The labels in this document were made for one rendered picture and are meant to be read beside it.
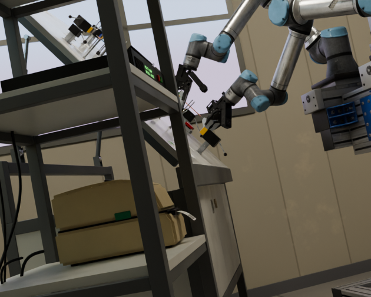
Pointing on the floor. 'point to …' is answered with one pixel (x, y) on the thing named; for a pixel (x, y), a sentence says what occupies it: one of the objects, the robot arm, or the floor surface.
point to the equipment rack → (44, 102)
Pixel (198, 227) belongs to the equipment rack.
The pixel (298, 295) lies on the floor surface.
